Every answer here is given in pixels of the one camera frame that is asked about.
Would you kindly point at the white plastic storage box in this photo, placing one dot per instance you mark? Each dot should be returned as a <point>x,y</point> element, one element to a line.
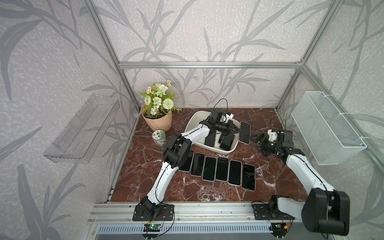
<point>194,122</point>

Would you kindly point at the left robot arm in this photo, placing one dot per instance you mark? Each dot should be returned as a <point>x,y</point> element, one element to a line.
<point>177,151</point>

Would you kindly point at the left green circuit board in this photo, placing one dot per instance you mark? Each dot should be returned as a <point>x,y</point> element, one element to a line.
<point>152,228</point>

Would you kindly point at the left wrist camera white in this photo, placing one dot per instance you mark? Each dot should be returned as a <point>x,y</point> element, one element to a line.
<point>227,116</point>

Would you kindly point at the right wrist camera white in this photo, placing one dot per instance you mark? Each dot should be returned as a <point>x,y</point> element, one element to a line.
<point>273,135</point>

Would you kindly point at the aluminium frame rail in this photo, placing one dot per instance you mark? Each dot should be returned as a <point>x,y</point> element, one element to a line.
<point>209,65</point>

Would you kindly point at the white wire mesh basket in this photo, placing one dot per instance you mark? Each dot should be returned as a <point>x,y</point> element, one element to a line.
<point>330,137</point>

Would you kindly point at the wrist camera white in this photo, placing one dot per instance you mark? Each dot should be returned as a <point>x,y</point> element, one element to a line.
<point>273,135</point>
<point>227,116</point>

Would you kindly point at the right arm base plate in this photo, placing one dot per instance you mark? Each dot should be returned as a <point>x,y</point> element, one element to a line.
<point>267,211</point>

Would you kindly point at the phone with pink case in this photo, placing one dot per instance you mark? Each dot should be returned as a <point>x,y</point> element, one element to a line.
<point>197,165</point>

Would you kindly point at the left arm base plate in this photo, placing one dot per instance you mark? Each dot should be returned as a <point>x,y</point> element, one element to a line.
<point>162,212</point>

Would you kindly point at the potted artificial flower plant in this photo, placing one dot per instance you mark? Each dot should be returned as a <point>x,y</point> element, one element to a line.
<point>158,106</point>

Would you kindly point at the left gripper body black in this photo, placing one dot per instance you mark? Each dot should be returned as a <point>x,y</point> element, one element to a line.
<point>226,129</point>

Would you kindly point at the phone with light blue case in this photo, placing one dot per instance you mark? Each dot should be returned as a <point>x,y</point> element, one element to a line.
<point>209,169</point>

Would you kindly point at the black phone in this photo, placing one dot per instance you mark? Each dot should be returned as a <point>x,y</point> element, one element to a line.
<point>186,167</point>
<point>222,169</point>
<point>227,142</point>
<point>244,133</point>
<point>249,177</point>
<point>235,173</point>

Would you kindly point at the clear plastic wall shelf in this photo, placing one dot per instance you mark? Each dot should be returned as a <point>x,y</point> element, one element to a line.
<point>79,140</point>

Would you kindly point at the small patterned can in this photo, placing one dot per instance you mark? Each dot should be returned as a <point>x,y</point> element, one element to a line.
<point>159,137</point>

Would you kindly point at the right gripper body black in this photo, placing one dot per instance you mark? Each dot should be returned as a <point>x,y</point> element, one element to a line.
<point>267,146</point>

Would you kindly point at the right circuit board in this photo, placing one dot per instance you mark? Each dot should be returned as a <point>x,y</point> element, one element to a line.
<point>280,227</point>

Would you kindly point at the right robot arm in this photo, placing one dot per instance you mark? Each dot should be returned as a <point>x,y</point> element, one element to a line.
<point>326,210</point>

